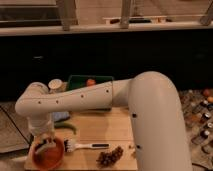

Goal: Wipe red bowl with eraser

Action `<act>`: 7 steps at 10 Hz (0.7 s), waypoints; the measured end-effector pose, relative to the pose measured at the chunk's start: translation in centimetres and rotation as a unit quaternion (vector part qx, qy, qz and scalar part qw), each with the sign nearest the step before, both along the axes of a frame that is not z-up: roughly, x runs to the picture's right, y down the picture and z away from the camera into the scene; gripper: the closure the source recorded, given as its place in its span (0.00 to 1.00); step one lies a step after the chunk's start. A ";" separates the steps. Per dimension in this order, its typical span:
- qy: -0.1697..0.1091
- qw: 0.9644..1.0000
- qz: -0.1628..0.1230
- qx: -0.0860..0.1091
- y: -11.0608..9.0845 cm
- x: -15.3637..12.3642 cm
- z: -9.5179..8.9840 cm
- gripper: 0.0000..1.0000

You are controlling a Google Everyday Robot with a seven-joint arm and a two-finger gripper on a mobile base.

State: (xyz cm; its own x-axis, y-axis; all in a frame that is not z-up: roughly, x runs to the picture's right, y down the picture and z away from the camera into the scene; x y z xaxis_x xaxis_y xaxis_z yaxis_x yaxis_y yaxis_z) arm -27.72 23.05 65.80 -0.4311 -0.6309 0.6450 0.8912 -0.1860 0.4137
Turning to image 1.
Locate bunch of dark grapes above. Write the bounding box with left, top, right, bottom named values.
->
left=96, top=146, right=123, bottom=167

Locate green bin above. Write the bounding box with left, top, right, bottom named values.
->
left=65, top=74, right=115, bottom=111

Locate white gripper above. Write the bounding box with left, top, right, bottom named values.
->
left=28, top=122, right=54, bottom=143

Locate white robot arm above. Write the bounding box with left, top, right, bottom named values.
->
left=15, top=71, right=193, bottom=171

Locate blue cloth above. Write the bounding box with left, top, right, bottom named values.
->
left=52, top=112, right=70, bottom=122

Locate gray mat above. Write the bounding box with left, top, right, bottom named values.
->
left=0, top=108, right=29, bottom=153

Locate wooden cutting board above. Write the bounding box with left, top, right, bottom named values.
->
left=53, top=108, right=137, bottom=171

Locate spice bottle rack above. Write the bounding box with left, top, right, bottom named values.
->
left=179, top=89, right=213, bottom=171

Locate red bowl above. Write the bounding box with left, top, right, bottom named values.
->
left=32, top=138, right=64, bottom=171

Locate green pepper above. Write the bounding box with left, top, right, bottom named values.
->
left=54, top=122, right=77, bottom=134

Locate orange fruit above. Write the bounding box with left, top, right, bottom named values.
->
left=86, top=79, right=96, bottom=86

